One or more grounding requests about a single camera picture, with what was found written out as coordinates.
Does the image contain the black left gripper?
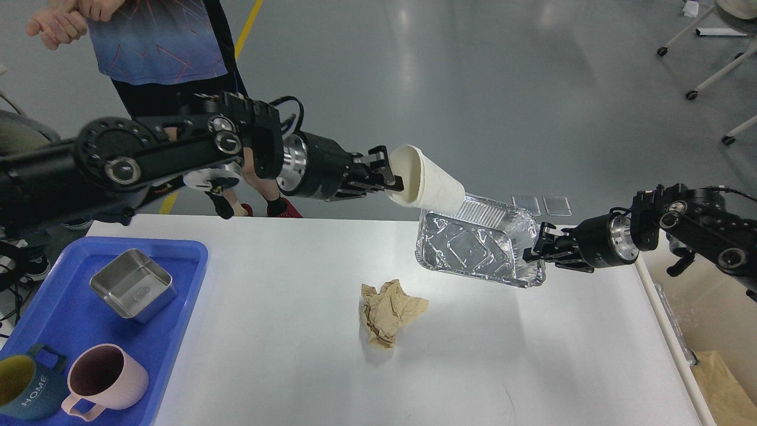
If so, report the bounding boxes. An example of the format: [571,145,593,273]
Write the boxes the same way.
[276,132,405,202]

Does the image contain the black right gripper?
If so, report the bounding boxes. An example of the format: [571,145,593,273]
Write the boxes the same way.
[523,213,640,272]

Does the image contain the white paper cup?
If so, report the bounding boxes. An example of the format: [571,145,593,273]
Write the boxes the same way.
[387,145,465,215]

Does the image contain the aluminium foil tray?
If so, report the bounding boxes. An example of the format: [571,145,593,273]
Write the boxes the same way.
[415,194,546,288]

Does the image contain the brown paper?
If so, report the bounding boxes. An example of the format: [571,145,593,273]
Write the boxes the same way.
[361,279,429,350]
[692,351,756,425]

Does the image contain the square stainless steel tray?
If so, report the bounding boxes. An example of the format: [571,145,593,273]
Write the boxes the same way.
[89,248,177,324]

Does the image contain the pink plastic mug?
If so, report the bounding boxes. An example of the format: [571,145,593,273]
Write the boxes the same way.
[60,343,150,422]

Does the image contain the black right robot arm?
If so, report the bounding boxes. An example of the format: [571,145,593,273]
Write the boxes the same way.
[522,183,756,299]

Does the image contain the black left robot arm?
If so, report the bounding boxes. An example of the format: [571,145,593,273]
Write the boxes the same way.
[2,92,405,239]

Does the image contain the person's left hand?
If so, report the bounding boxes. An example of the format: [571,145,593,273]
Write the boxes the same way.
[74,0,125,22]

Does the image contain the person's right hand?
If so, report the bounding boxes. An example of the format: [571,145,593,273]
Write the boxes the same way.
[26,2,88,50]

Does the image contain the beige plastic bin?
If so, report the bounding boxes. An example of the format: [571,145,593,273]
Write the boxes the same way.
[640,234,756,425]

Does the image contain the clear plastic sheet in bin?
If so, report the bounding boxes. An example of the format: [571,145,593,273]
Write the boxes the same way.
[652,281,698,367]

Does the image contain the white rolling chair base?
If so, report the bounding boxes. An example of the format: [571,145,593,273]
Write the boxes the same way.
[656,0,757,147]

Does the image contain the brown paper in bin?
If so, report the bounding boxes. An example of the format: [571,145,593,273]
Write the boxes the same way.
[692,351,756,425]

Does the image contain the standing person in shorts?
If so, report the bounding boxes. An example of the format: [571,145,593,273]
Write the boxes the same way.
[25,0,303,219]

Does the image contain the seated person in green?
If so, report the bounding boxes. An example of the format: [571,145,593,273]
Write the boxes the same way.
[1,110,60,156]

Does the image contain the dark blue HOME mug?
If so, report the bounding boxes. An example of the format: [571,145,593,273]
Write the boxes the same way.
[1,344,70,421]

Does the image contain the black cables on floor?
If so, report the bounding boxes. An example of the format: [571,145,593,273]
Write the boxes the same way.
[0,240,51,338]

